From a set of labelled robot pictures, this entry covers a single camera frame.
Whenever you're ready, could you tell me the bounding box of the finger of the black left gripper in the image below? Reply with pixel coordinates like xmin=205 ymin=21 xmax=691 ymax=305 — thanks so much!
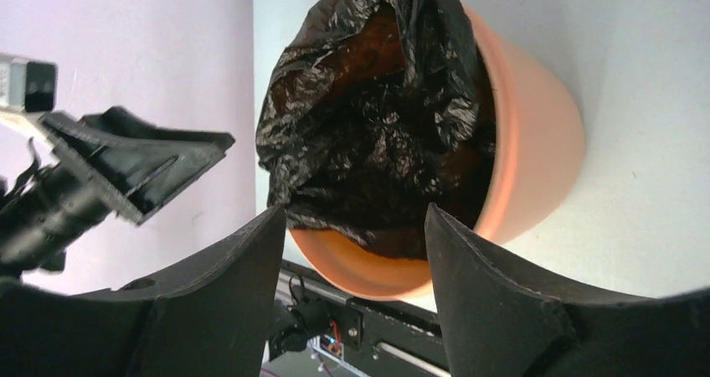
xmin=77 ymin=106 xmax=237 ymax=225

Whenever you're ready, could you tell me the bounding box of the black plastic trash bag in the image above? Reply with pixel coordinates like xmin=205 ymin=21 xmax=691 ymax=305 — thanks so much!
xmin=255 ymin=0 xmax=496 ymax=260

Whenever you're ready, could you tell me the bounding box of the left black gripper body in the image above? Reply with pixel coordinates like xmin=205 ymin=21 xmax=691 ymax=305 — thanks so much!
xmin=1 ymin=114 xmax=117 ymax=276

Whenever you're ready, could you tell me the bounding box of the orange plastic trash bin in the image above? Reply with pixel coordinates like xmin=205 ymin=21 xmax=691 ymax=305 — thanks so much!
xmin=287 ymin=8 xmax=585 ymax=302

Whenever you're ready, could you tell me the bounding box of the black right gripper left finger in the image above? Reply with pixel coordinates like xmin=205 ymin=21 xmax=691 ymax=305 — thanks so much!
xmin=1 ymin=208 xmax=286 ymax=376

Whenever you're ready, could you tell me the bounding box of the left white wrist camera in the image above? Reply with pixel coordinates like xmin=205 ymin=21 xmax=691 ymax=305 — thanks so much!
xmin=1 ymin=53 xmax=58 ymax=142

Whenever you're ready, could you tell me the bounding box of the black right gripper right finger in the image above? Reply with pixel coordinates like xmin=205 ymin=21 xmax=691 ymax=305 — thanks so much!
xmin=425 ymin=205 xmax=709 ymax=376

